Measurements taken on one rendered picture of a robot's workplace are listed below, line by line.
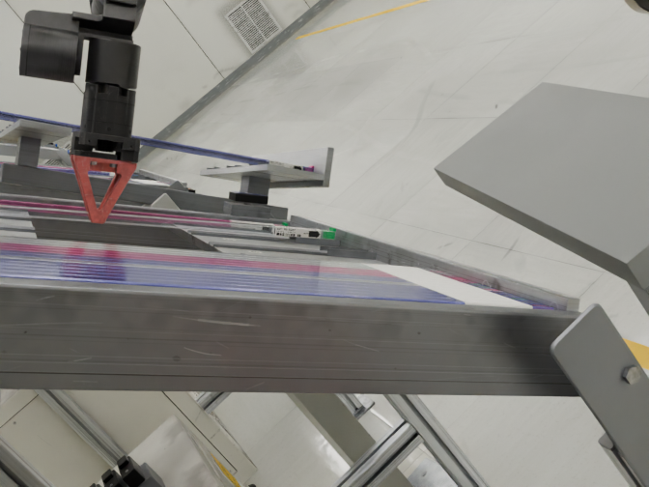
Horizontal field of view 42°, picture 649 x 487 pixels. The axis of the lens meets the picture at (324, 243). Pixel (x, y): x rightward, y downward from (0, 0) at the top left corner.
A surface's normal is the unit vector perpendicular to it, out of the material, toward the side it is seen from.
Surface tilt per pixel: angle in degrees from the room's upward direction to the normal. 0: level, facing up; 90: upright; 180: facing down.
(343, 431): 90
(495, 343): 90
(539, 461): 0
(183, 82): 90
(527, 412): 0
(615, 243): 0
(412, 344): 90
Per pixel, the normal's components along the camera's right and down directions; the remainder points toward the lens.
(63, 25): 0.33, -0.16
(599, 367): 0.36, 0.13
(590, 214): -0.59, -0.74
